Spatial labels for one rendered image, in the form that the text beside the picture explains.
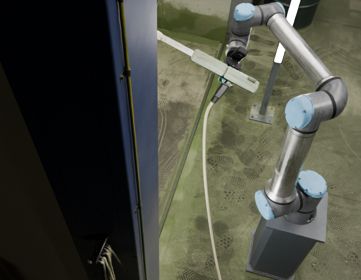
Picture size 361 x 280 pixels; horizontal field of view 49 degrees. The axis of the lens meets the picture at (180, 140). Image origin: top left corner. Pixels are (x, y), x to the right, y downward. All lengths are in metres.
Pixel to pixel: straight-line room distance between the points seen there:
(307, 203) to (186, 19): 2.51
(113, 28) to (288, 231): 1.79
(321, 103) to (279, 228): 0.85
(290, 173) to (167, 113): 1.78
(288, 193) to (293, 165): 0.21
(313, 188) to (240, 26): 0.83
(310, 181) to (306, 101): 0.61
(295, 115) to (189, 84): 2.17
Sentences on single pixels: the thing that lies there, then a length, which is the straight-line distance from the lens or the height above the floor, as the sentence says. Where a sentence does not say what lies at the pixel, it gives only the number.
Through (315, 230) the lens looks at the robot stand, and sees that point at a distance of 2.20.
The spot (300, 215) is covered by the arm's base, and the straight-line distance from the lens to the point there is 2.14.
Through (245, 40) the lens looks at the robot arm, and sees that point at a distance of 1.91.
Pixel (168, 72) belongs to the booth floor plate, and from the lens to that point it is 3.70.
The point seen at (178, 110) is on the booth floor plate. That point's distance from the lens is 3.36.
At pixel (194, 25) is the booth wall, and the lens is 4.03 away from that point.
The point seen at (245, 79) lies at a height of 1.38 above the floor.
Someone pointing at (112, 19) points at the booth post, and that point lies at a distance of 0.49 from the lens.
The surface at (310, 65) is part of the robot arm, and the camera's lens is 1.69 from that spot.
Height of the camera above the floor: 2.50
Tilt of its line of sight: 51 degrees down
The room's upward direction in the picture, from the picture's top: 3 degrees clockwise
